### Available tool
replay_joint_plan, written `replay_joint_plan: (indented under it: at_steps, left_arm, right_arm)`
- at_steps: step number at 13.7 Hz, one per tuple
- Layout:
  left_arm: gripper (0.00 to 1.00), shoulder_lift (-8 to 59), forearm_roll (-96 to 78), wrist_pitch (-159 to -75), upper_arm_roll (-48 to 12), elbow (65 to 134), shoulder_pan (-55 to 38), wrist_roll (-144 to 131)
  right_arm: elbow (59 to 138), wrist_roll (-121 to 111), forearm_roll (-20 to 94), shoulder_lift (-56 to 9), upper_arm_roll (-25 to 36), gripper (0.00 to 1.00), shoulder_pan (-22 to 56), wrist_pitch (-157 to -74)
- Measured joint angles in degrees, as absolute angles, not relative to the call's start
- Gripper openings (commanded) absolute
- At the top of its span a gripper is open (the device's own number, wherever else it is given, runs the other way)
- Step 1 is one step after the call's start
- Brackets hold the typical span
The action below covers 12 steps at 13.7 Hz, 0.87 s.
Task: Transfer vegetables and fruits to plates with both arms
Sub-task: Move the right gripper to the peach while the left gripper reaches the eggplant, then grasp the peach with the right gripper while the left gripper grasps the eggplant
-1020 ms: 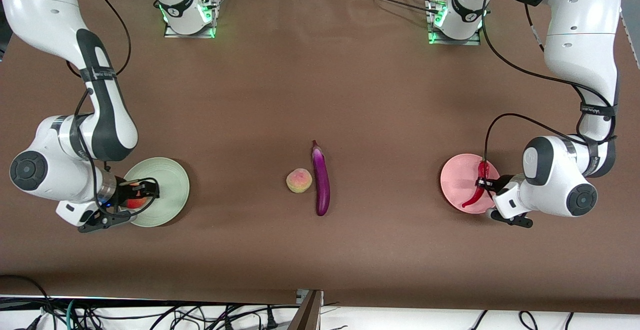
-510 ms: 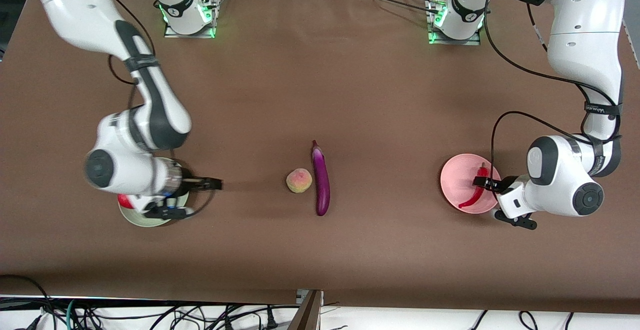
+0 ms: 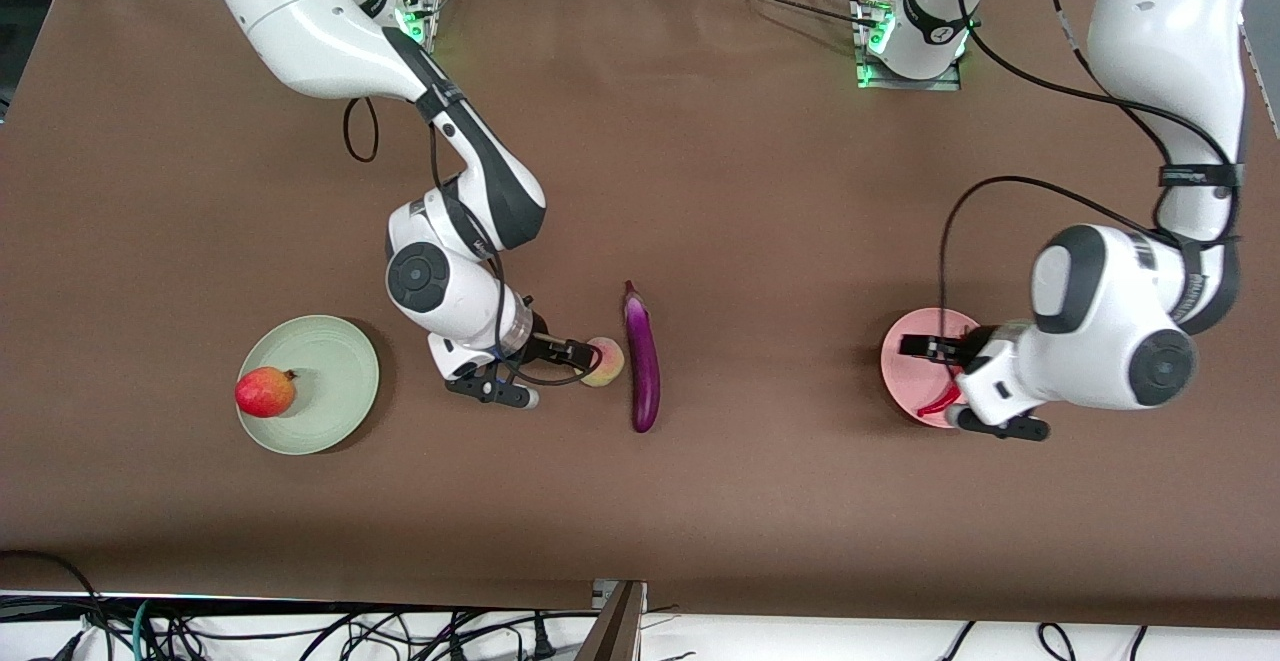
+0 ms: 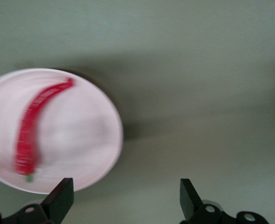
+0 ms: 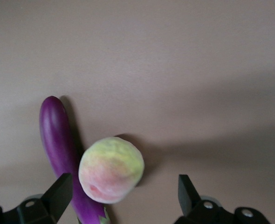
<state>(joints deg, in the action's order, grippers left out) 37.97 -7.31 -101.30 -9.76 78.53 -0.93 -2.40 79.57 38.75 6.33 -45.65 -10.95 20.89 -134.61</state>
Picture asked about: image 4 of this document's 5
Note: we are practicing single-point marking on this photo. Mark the pink round plate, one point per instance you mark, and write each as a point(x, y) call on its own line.
point(77, 130)

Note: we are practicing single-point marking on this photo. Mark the red chili pepper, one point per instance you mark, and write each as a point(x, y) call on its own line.
point(29, 130)

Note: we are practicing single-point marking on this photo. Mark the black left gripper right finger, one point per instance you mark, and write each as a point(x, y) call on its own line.
point(190, 203)

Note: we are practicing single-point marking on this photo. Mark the large table cover cloth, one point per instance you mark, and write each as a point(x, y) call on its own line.
point(198, 70)

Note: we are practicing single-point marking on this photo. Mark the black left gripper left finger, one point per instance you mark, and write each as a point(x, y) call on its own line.
point(60, 200)

